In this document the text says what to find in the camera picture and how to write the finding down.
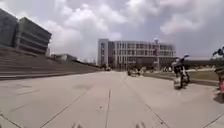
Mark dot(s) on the vehicle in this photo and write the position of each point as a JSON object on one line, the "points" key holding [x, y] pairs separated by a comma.
{"points": [[134, 71]]}

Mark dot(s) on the grey building with tower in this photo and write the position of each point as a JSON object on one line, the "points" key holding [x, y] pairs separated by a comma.
{"points": [[136, 53]]}

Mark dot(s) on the grey concrete slab plaza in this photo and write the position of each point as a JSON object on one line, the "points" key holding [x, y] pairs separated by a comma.
{"points": [[110, 96]]}

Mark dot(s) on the low flat building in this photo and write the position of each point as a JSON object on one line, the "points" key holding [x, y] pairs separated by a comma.
{"points": [[65, 57]]}

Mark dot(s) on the robot's own part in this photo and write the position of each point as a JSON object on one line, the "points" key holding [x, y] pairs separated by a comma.
{"points": [[140, 125]]}

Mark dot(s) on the parked dark scooter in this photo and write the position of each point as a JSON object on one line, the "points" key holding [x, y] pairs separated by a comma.
{"points": [[180, 74]]}

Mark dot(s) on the wide stone stairway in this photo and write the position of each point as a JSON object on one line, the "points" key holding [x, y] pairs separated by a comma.
{"points": [[30, 65]]}

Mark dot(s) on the grey tiered building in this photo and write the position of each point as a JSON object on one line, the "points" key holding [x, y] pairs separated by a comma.
{"points": [[32, 38]]}

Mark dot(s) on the grass strip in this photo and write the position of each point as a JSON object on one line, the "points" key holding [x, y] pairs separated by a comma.
{"points": [[196, 75]]}

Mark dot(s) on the dark glass building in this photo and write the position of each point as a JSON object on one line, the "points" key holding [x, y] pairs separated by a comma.
{"points": [[7, 28]]}

